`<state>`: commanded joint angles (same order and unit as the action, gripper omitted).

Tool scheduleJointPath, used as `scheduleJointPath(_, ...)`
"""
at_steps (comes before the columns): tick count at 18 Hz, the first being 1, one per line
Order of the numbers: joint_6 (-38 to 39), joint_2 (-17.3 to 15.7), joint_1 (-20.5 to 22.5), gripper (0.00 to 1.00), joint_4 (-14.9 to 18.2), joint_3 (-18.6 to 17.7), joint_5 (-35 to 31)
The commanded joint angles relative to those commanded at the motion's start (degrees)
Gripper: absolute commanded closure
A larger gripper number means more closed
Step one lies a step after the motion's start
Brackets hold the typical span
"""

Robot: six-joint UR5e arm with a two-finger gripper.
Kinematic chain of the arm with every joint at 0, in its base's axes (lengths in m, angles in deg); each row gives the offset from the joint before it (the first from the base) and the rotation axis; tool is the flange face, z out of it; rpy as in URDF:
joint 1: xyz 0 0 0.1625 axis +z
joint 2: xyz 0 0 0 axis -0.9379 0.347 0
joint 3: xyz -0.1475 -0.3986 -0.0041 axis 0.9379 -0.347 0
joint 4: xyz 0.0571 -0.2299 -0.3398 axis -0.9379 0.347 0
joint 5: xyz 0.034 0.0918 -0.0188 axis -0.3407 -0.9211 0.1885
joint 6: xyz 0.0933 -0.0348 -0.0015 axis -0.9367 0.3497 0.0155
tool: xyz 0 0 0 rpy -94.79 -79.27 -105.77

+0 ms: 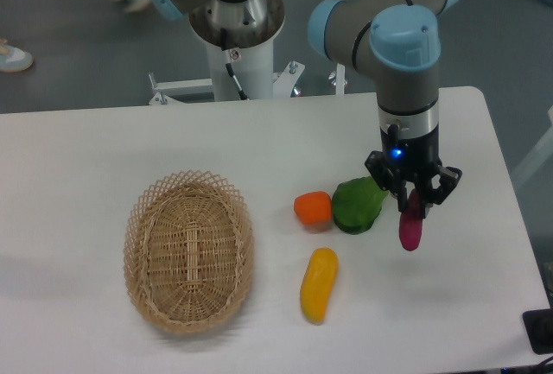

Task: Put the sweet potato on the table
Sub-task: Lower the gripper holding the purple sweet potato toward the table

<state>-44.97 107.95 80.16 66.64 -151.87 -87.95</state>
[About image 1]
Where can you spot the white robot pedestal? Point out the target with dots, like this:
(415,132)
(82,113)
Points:
(239,41)

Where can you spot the white frame at right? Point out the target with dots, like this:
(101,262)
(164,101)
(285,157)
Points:
(535,158)

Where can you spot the white blue sneaker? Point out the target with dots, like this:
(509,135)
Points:
(14,60)

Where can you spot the green leafy vegetable toy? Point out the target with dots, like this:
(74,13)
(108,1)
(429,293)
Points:
(356,204)

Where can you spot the black device at edge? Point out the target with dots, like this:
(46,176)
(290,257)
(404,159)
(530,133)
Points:
(538,326)

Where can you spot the yellow mango toy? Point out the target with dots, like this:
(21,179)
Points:
(318,283)

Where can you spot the woven wicker basket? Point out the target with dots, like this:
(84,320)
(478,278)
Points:
(189,252)

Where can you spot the purple sweet potato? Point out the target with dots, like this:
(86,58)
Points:
(411,223)

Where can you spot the orange bell pepper toy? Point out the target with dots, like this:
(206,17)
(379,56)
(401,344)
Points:
(313,208)

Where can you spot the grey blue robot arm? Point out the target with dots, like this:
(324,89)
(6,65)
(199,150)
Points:
(393,42)

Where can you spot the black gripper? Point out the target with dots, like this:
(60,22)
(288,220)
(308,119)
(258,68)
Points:
(410,152)

